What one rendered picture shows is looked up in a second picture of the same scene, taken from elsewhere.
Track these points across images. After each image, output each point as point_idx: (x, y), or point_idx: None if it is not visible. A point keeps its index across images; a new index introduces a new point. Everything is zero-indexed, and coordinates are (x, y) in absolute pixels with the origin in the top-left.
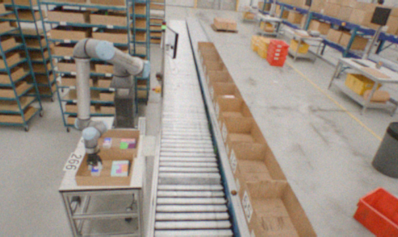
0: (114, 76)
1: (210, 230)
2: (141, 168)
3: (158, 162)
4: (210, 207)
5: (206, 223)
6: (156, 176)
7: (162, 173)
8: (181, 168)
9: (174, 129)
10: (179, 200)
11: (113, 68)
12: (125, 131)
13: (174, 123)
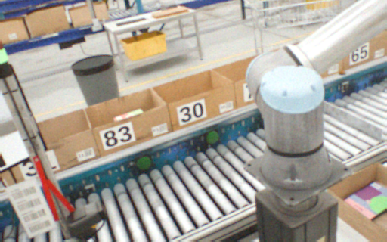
0: (323, 143)
1: (382, 94)
2: (385, 164)
3: (350, 158)
4: (359, 101)
5: (381, 97)
6: (376, 147)
7: (365, 144)
8: (333, 135)
9: (245, 182)
10: (381, 117)
11: (322, 125)
12: (351, 211)
13: (222, 193)
